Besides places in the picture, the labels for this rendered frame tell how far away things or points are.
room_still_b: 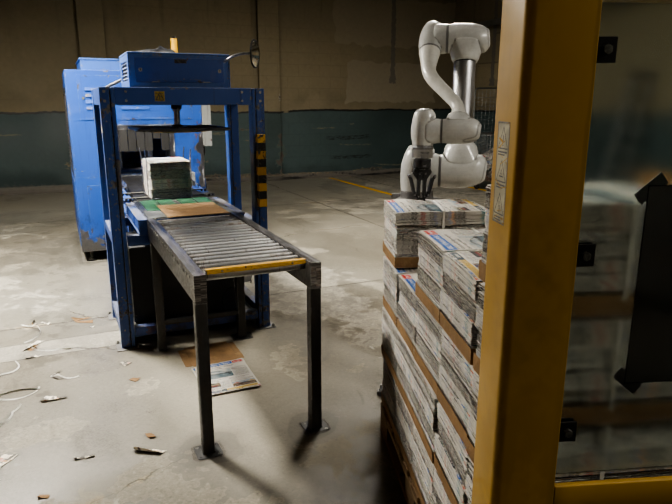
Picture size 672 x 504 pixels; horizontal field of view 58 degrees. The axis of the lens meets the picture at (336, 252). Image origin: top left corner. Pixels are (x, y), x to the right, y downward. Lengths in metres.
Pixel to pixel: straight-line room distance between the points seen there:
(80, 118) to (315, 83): 6.80
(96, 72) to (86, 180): 0.97
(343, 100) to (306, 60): 1.07
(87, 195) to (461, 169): 4.01
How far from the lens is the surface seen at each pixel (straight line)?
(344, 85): 12.32
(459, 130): 2.62
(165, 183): 4.49
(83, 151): 6.01
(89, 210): 6.07
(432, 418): 1.95
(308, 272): 2.63
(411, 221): 2.35
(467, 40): 2.99
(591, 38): 0.80
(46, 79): 11.14
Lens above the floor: 1.47
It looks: 14 degrees down
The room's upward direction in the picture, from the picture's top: straight up
